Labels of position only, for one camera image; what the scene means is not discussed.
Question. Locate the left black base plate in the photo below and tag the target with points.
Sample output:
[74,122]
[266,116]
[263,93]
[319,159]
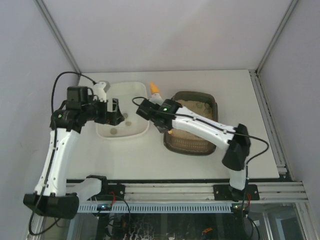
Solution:
[112,191]

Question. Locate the right side aluminium rail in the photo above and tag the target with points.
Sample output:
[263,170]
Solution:
[274,139]

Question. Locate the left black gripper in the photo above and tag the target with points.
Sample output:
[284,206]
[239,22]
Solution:
[104,111]

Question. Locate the dark brown litter box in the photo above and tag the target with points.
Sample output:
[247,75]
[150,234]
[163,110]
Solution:
[183,142]

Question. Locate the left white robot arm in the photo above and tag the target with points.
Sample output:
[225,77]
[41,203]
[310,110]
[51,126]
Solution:
[83,104]

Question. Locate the left aluminium frame post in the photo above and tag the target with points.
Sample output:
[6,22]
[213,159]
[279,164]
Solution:
[53,27]

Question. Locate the yellow litter scoop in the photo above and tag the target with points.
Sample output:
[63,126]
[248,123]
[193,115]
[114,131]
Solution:
[155,89]

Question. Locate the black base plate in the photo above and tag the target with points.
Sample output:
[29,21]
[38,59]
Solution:
[112,191]
[236,192]

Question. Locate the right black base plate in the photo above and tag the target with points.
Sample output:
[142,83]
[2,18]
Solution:
[236,192]

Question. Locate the aluminium mounting rail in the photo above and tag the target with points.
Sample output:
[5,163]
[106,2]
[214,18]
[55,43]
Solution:
[260,192]

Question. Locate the white plastic tub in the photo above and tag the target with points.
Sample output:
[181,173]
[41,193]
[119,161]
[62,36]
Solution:
[125,92]

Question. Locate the right aluminium frame post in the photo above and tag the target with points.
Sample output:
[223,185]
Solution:
[279,30]

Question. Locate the aluminium frame post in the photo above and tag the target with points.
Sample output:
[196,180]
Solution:
[53,27]
[279,30]

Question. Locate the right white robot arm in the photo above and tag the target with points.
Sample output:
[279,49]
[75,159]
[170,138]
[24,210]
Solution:
[234,141]

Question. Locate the grey slotted cable duct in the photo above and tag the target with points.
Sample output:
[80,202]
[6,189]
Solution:
[156,208]

